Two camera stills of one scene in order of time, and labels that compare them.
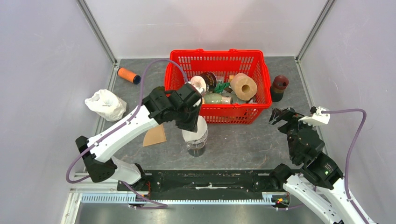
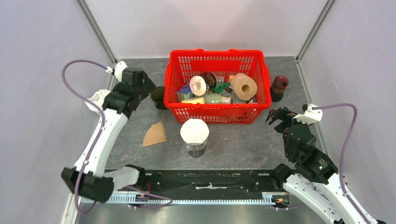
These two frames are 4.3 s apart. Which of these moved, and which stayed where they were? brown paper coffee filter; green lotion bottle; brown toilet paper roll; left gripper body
Moved: left gripper body
Stayed: brown paper coffee filter; brown toilet paper roll; green lotion bottle
